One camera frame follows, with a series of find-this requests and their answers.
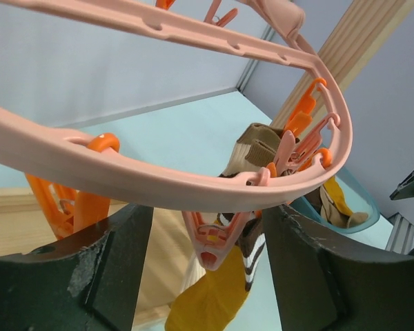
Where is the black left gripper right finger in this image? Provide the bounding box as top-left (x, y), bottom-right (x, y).
top-left (262, 205), bottom-right (414, 331)

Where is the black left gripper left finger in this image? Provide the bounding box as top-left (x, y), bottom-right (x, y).
top-left (0, 204), bottom-right (153, 330)

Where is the mustard striped cuff sock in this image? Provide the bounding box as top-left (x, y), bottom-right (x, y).
top-left (164, 211), bottom-right (266, 330)

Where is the pink clothes clip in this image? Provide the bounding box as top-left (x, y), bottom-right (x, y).
top-left (273, 113), bottom-right (340, 176)
top-left (182, 210), bottom-right (262, 270)

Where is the orange clothes clip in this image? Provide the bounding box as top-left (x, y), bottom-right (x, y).
top-left (284, 77), bottom-right (326, 138)
top-left (266, 148), bottom-right (332, 177)

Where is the pink round clip hanger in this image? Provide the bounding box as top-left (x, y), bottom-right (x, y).
top-left (0, 0), bottom-right (353, 213)

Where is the cream brown striped sock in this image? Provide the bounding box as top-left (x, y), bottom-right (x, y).
top-left (237, 123), bottom-right (284, 152)

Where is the pile of socks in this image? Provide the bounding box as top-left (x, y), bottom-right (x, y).
top-left (305, 184), bottom-right (368, 229)

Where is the wooden hanger rack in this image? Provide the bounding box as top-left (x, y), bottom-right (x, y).
top-left (0, 0), bottom-right (414, 327)

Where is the blue plastic sock bin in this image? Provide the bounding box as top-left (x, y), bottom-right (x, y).
top-left (290, 168), bottom-right (380, 234)

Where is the mustard yellow sock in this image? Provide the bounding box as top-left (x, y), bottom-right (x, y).
top-left (324, 176), bottom-right (353, 217)

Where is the aluminium frame profile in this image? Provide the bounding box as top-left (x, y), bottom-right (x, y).
top-left (385, 213), bottom-right (414, 256)

